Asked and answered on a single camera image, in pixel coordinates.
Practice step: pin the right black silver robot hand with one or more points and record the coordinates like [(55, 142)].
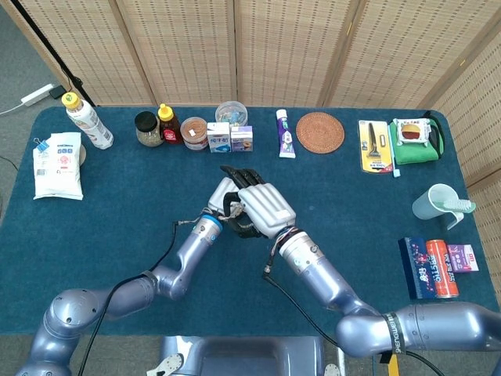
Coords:
[(266, 207)]

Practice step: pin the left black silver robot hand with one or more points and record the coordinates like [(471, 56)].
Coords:
[(221, 196)]

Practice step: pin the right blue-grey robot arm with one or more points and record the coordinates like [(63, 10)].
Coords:
[(325, 282)]

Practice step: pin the white blue milk carton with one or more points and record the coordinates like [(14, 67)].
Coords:
[(218, 139)]

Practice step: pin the purple juice carton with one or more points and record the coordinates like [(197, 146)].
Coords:
[(241, 140)]

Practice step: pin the round tub red label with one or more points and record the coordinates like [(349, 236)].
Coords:
[(193, 133)]

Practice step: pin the white purple toothpaste tube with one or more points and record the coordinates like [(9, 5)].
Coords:
[(286, 137)]

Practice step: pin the clear round clip container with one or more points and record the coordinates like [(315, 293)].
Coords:
[(231, 113)]

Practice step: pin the bear shaped honey bottle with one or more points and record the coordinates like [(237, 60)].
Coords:
[(169, 131)]

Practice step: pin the round woven coaster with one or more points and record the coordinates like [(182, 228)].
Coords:
[(320, 132)]

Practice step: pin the black lid glass jar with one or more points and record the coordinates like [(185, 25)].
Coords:
[(148, 131)]

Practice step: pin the blue table carpet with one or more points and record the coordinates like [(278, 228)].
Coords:
[(117, 219)]

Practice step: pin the razor in yellow pack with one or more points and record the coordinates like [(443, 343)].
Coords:
[(373, 150)]

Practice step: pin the blue white toothbrush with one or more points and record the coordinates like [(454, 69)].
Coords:
[(394, 160)]

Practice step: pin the round beige disc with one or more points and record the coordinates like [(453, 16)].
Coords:
[(83, 153)]

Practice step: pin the yellow cap drink bottle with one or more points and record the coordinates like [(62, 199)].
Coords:
[(92, 125)]

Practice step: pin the blue-grey robot torso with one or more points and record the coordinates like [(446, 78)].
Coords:
[(242, 356)]

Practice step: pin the bamboo folding screen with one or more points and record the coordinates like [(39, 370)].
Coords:
[(188, 47)]

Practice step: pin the folded green towel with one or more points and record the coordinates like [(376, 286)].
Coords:
[(415, 152)]

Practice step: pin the dark blue long box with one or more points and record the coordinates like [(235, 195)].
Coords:
[(417, 268)]

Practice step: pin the white red snack packet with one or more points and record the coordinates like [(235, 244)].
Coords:
[(411, 131)]

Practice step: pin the white plastic pouch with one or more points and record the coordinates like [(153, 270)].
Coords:
[(58, 172)]

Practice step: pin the pale green plastic mug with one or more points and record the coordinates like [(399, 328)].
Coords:
[(430, 203)]

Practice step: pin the blue binder clip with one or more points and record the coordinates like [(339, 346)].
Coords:
[(42, 145)]

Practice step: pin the orange snack can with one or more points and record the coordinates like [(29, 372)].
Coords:
[(442, 270)]

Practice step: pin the black green pouch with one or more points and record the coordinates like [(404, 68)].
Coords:
[(440, 135)]

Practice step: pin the black power adapter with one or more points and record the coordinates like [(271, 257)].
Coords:
[(57, 93)]

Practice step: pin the pale green brush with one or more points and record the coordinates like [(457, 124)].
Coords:
[(460, 205)]

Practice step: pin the small purple white box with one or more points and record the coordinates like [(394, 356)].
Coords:
[(463, 258)]

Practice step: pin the white power strip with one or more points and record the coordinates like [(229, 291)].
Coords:
[(37, 95)]

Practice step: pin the black stand pole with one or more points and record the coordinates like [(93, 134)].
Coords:
[(47, 47)]

